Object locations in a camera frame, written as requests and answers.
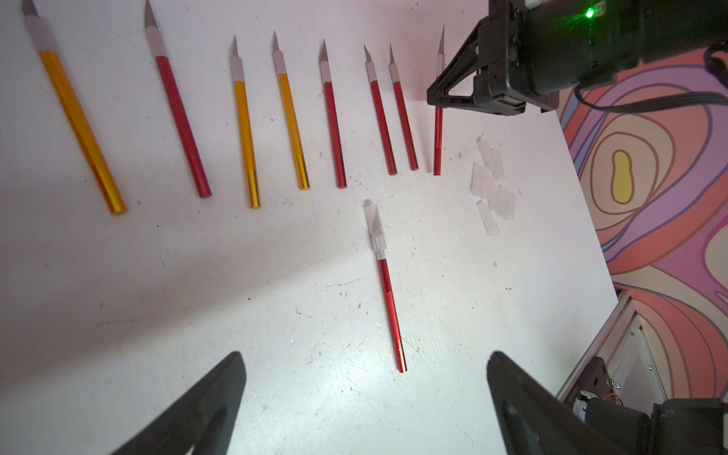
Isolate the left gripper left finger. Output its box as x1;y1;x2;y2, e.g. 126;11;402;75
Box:
115;352;246;454

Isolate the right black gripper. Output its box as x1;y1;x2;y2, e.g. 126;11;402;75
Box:
427;1;559;116

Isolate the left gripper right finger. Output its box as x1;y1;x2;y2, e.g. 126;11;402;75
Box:
486;351;625;454

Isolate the red carving knife short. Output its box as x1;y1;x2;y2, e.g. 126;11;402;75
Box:
389;47;419;171

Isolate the clear protective cap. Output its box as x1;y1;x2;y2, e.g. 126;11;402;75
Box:
490;149;505;181
470;163;498;200
476;200;500;236
489;185;516;221
477;136;493;168

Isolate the gold carving knife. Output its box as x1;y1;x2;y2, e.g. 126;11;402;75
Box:
21;0;127;215
272;33;310;191
229;36;262;209

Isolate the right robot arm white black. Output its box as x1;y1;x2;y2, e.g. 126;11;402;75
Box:
427;0;727;116

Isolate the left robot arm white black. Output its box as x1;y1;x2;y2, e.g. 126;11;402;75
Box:
117;352;727;454

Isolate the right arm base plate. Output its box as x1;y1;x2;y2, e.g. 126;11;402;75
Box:
564;356;620;422

